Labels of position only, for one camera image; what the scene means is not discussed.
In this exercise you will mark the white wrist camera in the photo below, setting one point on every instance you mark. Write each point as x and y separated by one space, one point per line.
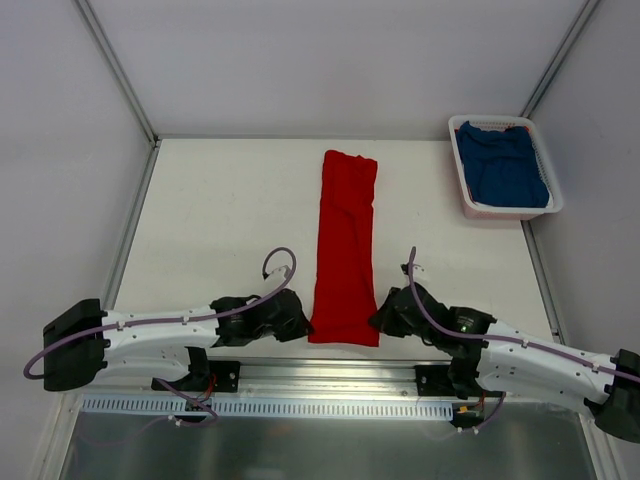
281 273
414 269

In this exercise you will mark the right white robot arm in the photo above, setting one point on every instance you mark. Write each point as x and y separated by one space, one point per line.
490 357

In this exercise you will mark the aluminium frame post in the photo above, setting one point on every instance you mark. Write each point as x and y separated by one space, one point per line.
104 46
561 54

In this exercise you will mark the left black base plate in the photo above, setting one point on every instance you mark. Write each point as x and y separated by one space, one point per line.
218 376

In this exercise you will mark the red t shirt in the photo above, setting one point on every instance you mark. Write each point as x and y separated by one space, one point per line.
344 294

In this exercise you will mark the right aluminium frame post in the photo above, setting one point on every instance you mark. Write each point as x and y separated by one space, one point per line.
561 54

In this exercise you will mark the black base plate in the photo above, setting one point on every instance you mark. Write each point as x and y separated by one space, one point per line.
434 381
218 376

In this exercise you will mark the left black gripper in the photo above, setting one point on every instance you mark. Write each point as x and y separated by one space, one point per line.
291 317

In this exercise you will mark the blue t shirt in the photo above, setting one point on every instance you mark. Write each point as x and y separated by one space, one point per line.
500 167

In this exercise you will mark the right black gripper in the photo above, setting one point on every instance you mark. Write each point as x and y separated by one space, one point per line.
390 312

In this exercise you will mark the aluminium mounting rail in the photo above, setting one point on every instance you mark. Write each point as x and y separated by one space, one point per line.
259 377

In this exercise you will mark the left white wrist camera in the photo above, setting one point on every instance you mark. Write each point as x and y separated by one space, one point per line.
281 273

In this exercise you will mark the left aluminium frame post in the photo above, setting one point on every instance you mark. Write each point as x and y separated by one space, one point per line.
104 46

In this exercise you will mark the white plastic basket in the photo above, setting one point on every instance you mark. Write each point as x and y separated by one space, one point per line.
473 210

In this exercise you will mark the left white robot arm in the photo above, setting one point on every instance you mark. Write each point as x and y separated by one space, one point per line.
87 343

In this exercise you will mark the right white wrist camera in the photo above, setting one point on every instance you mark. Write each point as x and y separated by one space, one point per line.
414 269

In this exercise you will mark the white slotted cable duct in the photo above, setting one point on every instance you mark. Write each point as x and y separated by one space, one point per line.
270 407

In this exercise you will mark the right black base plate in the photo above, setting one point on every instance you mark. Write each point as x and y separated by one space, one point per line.
434 381

